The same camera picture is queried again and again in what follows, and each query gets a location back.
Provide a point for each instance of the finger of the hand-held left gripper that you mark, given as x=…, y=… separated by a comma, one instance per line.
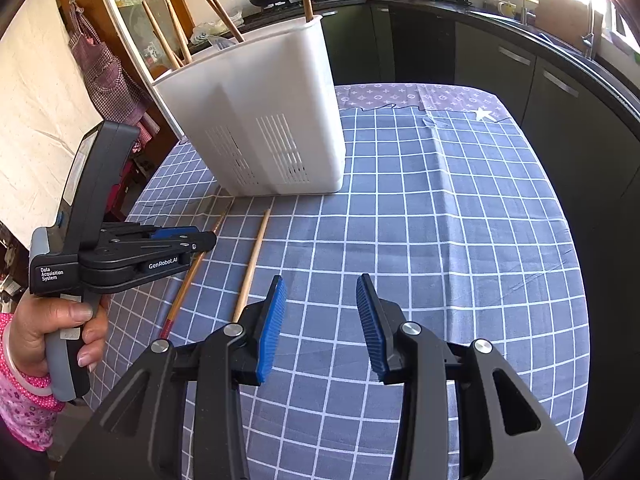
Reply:
x=205, y=243
x=172, y=233

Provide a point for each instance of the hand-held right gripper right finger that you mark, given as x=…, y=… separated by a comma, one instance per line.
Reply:
x=372, y=330

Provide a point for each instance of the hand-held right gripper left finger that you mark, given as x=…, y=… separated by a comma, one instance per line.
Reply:
x=270, y=330

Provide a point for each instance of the light wooden chopstick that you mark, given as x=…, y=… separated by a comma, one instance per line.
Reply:
x=162, y=35

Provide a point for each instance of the white plastic utensil holder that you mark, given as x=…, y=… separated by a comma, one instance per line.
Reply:
x=280, y=85

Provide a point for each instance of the person's left forearm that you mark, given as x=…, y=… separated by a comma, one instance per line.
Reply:
x=25, y=415

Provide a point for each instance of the person's left hand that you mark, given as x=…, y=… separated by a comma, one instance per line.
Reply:
x=40, y=335

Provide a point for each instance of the white hanging sheet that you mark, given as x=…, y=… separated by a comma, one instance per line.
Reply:
x=40, y=110

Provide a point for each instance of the purple checked apron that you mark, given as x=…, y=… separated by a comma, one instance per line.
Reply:
x=105, y=75

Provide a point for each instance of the blue checked tablecloth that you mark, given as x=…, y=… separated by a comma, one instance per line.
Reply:
x=425, y=210

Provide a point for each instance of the plastic bag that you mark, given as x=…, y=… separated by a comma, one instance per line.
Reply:
x=202, y=32

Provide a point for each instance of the frosted glass sliding door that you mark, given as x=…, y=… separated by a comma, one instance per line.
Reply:
x=130, y=0

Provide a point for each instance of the white bangle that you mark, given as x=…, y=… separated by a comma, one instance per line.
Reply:
x=30, y=385

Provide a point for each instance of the purple patterned cloth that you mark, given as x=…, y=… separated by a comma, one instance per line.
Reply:
x=400, y=92

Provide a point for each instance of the green lower cabinet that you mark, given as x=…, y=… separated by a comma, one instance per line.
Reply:
x=350, y=45

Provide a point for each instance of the black stone countertop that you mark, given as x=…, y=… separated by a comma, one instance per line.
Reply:
x=450, y=4

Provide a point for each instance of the yellow mug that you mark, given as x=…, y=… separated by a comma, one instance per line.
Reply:
x=506, y=9

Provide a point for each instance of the small steel faucet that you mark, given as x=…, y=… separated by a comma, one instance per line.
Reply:
x=523, y=7

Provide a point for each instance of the brown cutting board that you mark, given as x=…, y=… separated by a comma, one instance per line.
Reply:
x=560, y=12

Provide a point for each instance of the tall steel faucet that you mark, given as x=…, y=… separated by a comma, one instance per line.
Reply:
x=590, y=25

